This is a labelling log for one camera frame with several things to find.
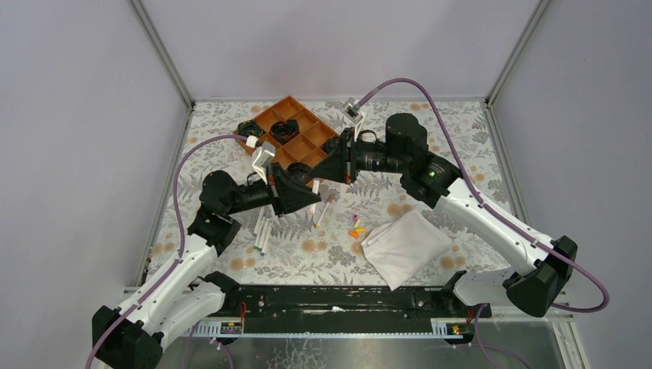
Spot white marker pen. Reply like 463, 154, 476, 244
314, 197, 332, 228
254, 208, 265, 235

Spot purple pen cap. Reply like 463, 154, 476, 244
312, 178, 321, 194

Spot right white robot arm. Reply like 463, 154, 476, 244
311, 113, 577, 317

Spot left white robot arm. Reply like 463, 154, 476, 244
85, 163, 321, 368

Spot white marker green end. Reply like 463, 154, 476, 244
254, 219, 268, 252

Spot white marker blue end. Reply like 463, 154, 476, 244
260, 221, 271, 257

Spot green patterned rolled tie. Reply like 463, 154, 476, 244
236, 120, 266, 140

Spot dark green rolled tie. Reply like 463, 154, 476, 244
321, 137, 339, 155

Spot dark blue rolled tie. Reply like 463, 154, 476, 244
286, 162, 313, 185

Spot orange wooden compartment tray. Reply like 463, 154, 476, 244
234, 96, 339, 185

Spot white folded cloth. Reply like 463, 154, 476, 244
361, 210, 452, 291

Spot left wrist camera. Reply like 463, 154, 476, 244
245, 135, 276, 184

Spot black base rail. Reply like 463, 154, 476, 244
209, 284, 491, 339

